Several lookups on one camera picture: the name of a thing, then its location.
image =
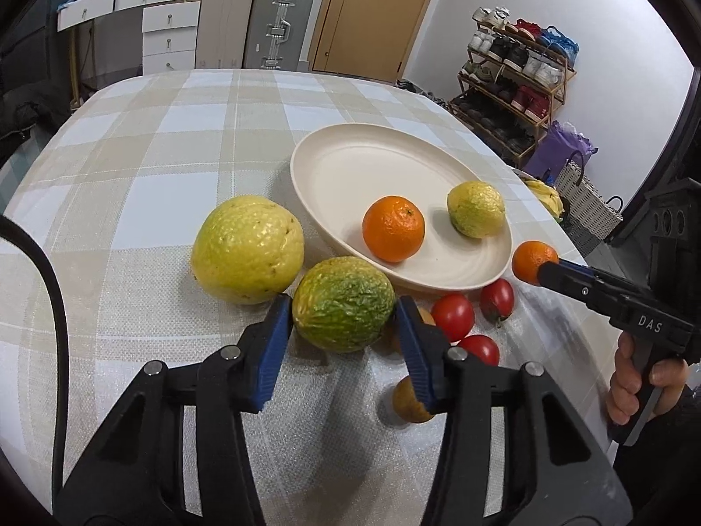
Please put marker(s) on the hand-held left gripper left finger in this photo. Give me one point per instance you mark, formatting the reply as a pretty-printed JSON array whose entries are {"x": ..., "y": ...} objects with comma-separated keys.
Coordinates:
[{"x": 275, "y": 342}]

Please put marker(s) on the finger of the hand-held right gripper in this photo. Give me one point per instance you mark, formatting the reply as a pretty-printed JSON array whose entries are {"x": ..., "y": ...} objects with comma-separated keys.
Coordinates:
[
  {"x": 575, "y": 287},
  {"x": 578, "y": 268}
]

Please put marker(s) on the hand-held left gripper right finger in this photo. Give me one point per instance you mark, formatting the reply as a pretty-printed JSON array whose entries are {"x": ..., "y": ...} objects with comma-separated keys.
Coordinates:
[{"x": 412, "y": 342}]

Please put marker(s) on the red tomato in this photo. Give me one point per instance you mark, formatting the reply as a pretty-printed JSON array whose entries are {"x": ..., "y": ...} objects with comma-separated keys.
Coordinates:
[
  {"x": 481, "y": 349},
  {"x": 497, "y": 298},
  {"x": 452, "y": 316}
]

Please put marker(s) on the small orange tangerine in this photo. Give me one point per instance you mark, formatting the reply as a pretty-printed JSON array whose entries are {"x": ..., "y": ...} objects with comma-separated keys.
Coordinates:
[{"x": 527, "y": 260}]

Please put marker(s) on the green wrinkled citrus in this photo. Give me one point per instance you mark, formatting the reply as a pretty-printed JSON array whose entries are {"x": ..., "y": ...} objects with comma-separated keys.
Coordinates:
[{"x": 342, "y": 304}]

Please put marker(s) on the large yellow citrus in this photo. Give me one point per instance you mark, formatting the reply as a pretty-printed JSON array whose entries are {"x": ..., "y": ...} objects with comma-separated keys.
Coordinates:
[{"x": 246, "y": 249}]

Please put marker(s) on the cream oval plate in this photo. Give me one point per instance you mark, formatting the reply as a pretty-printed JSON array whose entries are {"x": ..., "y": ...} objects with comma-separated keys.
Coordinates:
[{"x": 339, "y": 175}]

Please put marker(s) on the person's right forearm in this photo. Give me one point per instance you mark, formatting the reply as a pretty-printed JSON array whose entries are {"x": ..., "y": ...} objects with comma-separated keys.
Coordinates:
[{"x": 665, "y": 460}]

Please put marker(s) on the person's right hand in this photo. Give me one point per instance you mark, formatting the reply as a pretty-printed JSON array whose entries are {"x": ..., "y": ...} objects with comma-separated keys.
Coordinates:
[{"x": 621, "y": 381}]

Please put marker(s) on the brown round fruit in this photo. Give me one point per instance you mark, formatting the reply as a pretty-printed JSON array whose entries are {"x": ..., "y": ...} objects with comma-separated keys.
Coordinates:
[{"x": 406, "y": 403}]

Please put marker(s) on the woven grey basket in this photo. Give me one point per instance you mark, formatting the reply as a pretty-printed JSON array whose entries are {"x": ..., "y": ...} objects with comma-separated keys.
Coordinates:
[{"x": 589, "y": 205}]

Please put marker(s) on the large orange tangerine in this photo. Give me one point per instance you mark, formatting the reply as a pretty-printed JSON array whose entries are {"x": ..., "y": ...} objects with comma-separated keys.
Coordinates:
[{"x": 393, "y": 228}]

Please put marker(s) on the small yellow-green lemon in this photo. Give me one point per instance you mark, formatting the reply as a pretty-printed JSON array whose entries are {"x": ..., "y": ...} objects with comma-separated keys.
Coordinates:
[{"x": 475, "y": 209}]

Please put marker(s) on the purple bag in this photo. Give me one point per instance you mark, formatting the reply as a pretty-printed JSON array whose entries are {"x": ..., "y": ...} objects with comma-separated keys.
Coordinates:
[{"x": 558, "y": 150}]

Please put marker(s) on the pile of floor shoes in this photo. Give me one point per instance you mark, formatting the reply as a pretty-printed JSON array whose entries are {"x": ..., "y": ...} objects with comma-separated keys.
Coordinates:
[{"x": 419, "y": 90}]

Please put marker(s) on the silver suitcase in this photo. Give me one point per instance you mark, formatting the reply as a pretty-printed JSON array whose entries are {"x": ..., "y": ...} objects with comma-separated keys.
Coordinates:
[{"x": 279, "y": 22}]

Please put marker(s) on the wooden door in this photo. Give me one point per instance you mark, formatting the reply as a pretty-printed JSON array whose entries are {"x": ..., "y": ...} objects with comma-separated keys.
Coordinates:
[{"x": 372, "y": 16}]

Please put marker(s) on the beige suitcase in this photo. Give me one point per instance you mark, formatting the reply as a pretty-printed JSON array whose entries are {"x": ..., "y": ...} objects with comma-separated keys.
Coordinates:
[{"x": 224, "y": 19}]

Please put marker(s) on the dark jacket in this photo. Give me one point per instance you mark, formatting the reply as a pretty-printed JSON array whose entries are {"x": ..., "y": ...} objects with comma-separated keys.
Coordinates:
[{"x": 27, "y": 120}]

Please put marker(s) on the white drawer desk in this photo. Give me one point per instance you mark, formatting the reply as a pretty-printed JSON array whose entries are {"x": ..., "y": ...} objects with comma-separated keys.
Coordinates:
[{"x": 167, "y": 22}]

